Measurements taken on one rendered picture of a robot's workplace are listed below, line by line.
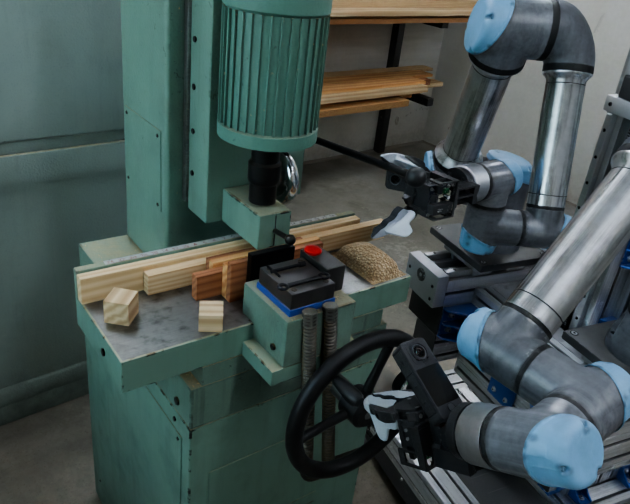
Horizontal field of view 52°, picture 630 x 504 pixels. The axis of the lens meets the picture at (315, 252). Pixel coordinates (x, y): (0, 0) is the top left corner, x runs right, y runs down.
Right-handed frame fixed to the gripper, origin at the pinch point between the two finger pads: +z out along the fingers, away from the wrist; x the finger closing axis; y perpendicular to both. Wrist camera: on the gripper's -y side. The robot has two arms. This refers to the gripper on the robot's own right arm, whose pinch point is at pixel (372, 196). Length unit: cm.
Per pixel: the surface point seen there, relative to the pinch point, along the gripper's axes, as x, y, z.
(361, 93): 34, -210, -177
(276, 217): 6.1, -11.5, 12.2
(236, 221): 9.3, -19.6, 15.7
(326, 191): 95, -217, -163
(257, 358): 23.2, 3.9, 24.8
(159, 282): 16.5, -16.2, 32.9
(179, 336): 19.6, -3.0, 35.4
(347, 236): 15.8, -16.2, -9.3
